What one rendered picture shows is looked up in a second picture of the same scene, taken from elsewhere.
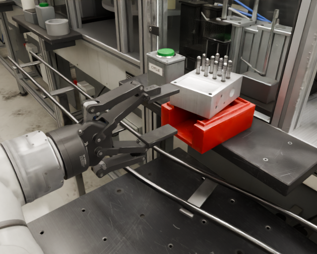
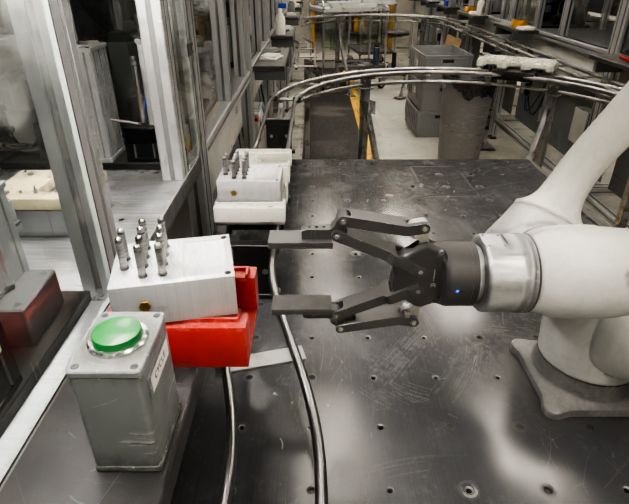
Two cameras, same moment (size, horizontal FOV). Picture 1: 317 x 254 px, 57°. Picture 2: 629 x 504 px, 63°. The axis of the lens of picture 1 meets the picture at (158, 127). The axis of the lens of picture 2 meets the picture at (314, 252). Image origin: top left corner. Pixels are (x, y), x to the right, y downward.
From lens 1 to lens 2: 0.89 m
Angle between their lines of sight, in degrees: 108
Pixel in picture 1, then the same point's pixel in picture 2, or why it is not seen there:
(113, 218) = not seen: outside the picture
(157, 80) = (164, 383)
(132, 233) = (345, 472)
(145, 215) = (306, 487)
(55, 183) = not seen: hidden behind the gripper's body
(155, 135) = (310, 300)
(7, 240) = (521, 229)
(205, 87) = (207, 248)
